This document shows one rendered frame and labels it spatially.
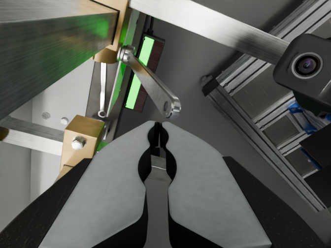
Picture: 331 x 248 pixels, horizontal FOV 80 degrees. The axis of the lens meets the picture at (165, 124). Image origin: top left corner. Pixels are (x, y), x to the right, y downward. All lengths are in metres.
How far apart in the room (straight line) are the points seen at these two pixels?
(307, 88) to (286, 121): 1.03
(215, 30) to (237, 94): 0.80
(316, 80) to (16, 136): 0.40
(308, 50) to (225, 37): 0.10
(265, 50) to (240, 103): 0.79
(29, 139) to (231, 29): 0.34
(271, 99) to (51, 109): 0.96
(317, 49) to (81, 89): 0.50
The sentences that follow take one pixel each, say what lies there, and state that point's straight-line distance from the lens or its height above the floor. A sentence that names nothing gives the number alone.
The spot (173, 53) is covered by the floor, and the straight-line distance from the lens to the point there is 1.14.
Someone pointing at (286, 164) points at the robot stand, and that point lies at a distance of 1.43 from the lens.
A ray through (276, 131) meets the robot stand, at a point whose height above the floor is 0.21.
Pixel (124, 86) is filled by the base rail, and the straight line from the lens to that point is 0.46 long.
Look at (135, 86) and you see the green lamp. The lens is 0.45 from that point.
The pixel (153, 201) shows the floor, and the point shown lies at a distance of 1.80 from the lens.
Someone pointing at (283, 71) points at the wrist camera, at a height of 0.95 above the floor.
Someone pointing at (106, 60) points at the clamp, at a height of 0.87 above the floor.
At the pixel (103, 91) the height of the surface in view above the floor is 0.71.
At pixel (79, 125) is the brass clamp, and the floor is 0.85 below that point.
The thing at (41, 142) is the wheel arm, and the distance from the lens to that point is 0.38.
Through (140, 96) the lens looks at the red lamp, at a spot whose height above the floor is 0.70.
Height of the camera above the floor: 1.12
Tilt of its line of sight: 60 degrees down
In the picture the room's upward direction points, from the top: 179 degrees clockwise
